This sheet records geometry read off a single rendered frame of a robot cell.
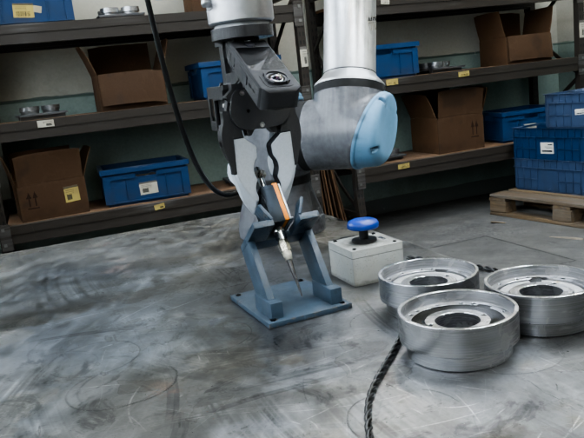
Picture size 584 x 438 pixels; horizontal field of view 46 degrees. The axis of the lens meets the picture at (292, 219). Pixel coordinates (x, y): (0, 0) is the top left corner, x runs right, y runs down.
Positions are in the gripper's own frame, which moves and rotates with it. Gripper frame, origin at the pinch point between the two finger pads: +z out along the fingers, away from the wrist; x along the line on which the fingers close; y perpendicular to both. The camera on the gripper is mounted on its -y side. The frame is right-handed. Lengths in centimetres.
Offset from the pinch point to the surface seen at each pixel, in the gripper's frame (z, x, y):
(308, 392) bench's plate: 11.9, 8.0, -24.7
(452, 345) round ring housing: 9.2, -3.2, -29.4
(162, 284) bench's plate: 11.9, 10.3, 17.5
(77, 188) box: 32, -12, 329
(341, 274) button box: 11.0, -9.1, 1.0
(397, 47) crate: -27, -224, 317
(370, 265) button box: 9.6, -11.2, -2.6
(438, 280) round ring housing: 9.4, -13.3, -13.6
